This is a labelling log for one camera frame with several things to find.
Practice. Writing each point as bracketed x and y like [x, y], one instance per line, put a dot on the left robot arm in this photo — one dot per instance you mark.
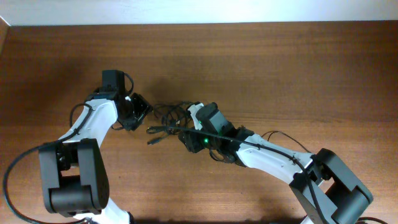
[74, 179]

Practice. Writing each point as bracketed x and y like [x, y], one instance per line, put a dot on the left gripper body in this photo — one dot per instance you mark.
[137, 109]

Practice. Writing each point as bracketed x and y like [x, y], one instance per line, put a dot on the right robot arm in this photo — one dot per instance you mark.
[324, 185]

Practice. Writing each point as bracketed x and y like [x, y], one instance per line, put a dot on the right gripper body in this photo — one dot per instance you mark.
[200, 141]

